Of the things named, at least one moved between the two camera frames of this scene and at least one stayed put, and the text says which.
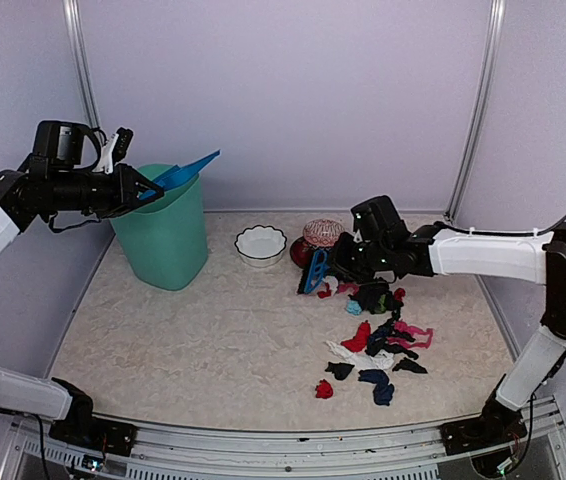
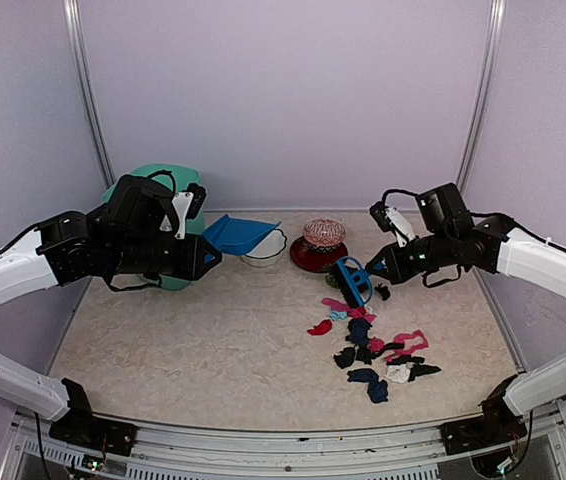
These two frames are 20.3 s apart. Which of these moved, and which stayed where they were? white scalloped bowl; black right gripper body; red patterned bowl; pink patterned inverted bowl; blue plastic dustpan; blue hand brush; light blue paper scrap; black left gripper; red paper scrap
Moved: black left gripper; blue hand brush; light blue paper scrap; black right gripper body; red paper scrap; blue plastic dustpan
Stayed: pink patterned inverted bowl; white scalloped bowl; red patterned bowl
